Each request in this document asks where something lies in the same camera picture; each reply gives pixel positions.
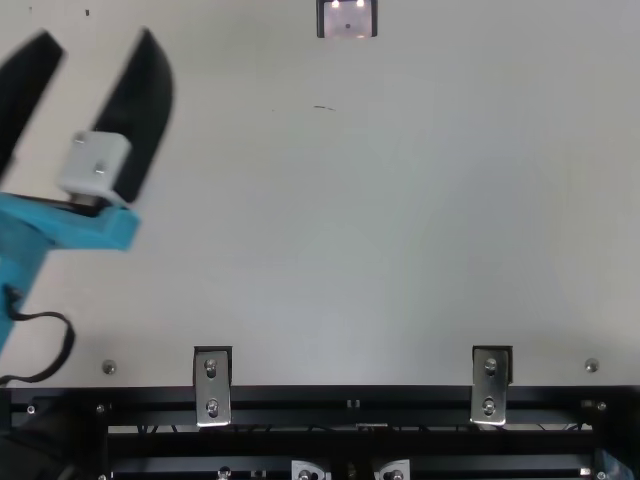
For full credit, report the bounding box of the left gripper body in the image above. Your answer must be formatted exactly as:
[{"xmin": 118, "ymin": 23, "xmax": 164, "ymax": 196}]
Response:
[{"xmin": 0, "ymin": 192, "xmax": 140, "ymax": 360}]

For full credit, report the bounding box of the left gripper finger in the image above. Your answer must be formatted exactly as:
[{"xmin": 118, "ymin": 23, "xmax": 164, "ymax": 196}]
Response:
[
  {"xmin": 0, "ymin": 29, "xmax": 67, "ymax": 177},
  {"xmin": 58, "ymin": 26, "xmax": 177, "ymax": 207}
]

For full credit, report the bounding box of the black cable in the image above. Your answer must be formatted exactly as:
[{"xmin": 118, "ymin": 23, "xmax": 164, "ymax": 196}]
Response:
[{"xmin": 0, "ymin": 283, "xmax": 77, "ymax": 386}]

